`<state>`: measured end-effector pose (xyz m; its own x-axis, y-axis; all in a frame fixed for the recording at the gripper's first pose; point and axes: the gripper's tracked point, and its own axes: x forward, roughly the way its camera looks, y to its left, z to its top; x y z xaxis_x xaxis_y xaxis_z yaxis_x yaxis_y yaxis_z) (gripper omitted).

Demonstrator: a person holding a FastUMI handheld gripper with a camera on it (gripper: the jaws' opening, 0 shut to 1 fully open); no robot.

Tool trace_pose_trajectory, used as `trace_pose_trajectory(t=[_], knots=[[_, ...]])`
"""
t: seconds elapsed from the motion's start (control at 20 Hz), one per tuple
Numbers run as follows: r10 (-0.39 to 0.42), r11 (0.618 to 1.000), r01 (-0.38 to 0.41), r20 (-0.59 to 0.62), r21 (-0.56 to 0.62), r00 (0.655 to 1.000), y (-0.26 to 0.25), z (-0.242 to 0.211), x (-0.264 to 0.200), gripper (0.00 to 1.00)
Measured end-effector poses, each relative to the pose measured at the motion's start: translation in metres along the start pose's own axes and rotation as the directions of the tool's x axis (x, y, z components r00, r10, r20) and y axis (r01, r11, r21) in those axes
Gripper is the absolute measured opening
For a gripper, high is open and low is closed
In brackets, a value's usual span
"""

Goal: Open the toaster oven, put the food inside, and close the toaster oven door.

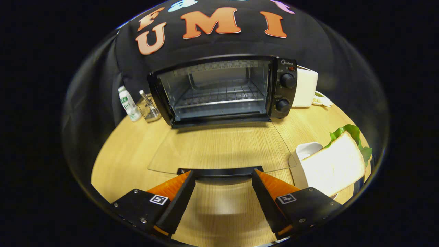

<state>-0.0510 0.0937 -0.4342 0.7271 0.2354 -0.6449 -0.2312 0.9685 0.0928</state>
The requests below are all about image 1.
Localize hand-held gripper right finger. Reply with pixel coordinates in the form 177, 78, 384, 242
252, 169, 343, 240

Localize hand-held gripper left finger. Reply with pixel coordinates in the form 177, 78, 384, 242
110, 170, 197, 238

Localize toast and lettuce sandwich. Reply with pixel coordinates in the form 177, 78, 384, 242
300, 124, 372, 198

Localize black toaster oven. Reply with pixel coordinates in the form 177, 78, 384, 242
147, 54, 298, 179

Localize white pop-up toaster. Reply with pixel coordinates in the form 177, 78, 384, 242
292, 67, 319, 108

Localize white rectangular tray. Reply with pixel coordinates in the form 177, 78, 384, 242
289, 142, 340, 199

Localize clear glass container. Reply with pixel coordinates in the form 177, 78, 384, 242
137, 92, 162, 123

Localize white bottle with green label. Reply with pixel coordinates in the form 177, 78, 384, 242
118, 86, 142, 122

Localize white-tipped utensil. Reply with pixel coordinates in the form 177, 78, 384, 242
139, 90, 158, 115

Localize small white divided seed dish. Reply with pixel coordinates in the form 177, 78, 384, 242
311, 91, 333, 108

